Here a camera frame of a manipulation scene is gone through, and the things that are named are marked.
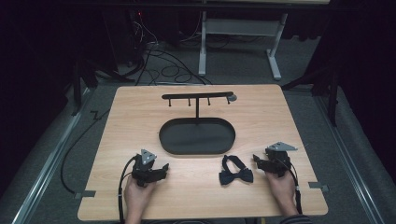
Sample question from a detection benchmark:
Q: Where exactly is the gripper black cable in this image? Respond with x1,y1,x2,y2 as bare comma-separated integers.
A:
117,155,138,224
278,158,304,216

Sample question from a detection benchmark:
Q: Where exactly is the black metal stand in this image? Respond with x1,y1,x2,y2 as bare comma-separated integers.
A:
64,57,136,117
280,64,340,128

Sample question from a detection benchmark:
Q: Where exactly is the person's right hand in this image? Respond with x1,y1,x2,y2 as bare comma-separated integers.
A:
264,169,297,210

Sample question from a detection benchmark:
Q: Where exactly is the grey tape strip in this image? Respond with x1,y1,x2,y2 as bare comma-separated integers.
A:
307,181,330,193
74,189,97,200

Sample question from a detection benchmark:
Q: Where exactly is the long black floor cable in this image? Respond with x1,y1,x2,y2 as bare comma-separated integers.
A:
60,108,110,195

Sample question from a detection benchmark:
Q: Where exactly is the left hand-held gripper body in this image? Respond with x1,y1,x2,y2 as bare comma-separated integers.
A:
131,148,161,188

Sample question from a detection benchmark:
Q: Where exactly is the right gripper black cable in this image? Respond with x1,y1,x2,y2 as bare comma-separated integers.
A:
278,158,304,216

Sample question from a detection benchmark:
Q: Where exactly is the white metal desk frame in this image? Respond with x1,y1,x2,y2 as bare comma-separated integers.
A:
198,9,290,81

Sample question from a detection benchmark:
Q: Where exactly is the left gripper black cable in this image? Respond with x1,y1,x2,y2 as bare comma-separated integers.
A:
117,155,138,224

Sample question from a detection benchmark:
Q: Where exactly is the dark navy bow tie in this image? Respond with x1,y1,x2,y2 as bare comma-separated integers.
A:
218,154,255,187

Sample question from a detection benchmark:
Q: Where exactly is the person's left hand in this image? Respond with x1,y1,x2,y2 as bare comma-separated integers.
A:
123,176,157,217

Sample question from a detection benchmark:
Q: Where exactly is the black hook rack with tray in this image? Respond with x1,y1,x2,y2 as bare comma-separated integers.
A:
158,91,238,156

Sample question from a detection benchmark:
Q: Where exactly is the silver floor rail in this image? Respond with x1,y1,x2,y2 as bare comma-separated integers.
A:
312,94,389,224
10,88,92,224

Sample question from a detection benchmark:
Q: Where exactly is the tangle of black floor cables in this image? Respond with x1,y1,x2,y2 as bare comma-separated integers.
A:
125,12,216,87

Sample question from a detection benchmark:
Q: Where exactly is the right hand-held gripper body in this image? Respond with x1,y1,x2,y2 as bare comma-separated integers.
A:
263,141,299,178

